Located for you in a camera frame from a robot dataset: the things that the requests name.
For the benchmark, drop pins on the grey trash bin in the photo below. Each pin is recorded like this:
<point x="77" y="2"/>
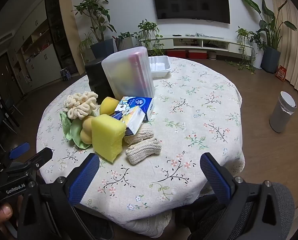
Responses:
<point x="281" y="115"/>

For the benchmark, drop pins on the cream chenille scrunchie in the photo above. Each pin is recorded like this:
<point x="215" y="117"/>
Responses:
<point x="80" y="105"/>

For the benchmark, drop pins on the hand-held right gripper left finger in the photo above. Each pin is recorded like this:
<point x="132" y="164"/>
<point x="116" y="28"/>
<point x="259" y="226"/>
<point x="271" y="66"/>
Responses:
<point x="85" y="177"/>

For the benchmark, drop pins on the trailing pothos plant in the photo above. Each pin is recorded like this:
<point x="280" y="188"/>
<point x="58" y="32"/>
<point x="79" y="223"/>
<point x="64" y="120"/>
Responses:
<point x="149" y="33"/>

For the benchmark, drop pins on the yellow rectangular sponge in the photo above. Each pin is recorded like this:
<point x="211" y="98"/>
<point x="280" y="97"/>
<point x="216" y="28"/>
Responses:
<point x="106" y="137"/>

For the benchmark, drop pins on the cream knitted sock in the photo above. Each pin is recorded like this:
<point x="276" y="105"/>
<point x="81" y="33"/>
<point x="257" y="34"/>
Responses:
<point x="144" y="150"/>
<point x="141" y="133"/>

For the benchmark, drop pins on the white plastic basket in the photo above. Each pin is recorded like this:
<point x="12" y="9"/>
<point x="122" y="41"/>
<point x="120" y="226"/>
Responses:
<point x="160" y="66"/>

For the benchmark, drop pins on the beige curtain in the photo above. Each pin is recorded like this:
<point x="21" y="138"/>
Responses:
<point x="293" y="50"/>

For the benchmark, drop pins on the tan gourd-shaped makeup sponge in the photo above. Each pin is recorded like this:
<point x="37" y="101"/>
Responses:
<point x="86" y="130"/>

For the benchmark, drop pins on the translucent plastic container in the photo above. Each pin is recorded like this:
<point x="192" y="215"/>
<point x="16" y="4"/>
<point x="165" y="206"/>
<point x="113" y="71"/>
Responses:
<point x="129" y="72"/>

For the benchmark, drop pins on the red printed box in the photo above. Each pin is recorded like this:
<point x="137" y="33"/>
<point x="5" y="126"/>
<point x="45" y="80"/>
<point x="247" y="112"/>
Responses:
<point x="281" y="73"/>

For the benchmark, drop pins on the white television cabinet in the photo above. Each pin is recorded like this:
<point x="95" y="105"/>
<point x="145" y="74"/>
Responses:
<point x="213" y="43"/>

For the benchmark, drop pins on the red storage box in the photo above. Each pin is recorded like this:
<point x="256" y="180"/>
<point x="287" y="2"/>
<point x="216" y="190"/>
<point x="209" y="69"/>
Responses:
<point x="176" y="54"/>
<point x="197" y="54"/>

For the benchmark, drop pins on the dark dining chair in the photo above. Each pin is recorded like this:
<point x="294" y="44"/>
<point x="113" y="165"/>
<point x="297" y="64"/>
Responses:
<point x="1" y="115"/>

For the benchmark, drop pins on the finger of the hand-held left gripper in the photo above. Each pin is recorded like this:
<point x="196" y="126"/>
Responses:
<point x="19" y="150"/>
<point x="40" y="158"/>

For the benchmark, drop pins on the wall-mounted television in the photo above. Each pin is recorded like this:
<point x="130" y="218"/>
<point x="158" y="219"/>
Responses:
<point x="191" y="2"/>

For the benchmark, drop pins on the plant in ribbed grey pot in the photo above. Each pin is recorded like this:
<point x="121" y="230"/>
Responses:
<point x="125" y="42"/>

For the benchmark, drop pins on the black cylindrical container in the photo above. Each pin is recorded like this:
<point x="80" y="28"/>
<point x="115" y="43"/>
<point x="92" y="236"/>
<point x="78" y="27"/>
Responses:
<point x="96" y="80"/>

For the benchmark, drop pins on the person's left hand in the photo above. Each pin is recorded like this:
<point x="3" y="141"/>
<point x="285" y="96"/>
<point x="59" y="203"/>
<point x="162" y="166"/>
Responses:
<point x="4" y="211"/>

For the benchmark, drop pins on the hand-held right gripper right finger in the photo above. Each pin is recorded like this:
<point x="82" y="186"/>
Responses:
<point x="213" y="177"/>

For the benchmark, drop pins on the white and yellow tissue pack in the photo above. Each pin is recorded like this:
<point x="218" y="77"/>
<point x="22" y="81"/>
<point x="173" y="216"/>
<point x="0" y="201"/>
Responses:
<point x="134" y="118"/>

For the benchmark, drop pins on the blue tissue pack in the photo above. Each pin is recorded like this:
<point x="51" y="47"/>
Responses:
<point x="139" y="103"/>

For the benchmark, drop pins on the yellow teardrop makeup sponge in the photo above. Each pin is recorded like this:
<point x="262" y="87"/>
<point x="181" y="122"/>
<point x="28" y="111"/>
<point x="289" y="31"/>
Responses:
<point x="107" y="105"/>

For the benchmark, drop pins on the tall plant in dark pot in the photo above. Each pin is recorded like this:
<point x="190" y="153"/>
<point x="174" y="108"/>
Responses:
<point x="96" y="12"/>

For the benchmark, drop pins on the trailing plant on white stand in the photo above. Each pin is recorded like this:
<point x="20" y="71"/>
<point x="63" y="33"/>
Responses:
<point x="248" y="42"/>

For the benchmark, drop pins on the dark wooden door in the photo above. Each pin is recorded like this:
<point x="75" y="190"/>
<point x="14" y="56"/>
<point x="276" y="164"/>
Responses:
<point x="4" y="77"/>

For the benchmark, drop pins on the green cloth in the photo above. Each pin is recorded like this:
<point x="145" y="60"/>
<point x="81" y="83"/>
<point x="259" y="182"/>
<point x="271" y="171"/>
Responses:
<point x="72" y="130"/>

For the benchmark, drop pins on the floral tablecloth round table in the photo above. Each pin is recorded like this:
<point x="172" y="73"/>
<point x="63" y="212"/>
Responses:
<point x="188" y="120"/>

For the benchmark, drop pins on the small empty flower pot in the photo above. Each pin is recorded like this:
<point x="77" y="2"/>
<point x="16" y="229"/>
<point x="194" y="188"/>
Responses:
<point x="212" y="55"/>

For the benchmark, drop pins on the large-leaf plant in dark pot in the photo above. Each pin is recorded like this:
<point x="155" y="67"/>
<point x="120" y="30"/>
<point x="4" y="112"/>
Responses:
<point x="271" y="30"/>

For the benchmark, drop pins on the white wall cabinet unit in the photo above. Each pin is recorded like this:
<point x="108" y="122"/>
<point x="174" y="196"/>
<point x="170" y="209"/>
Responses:
<point x="41" y="50"/>

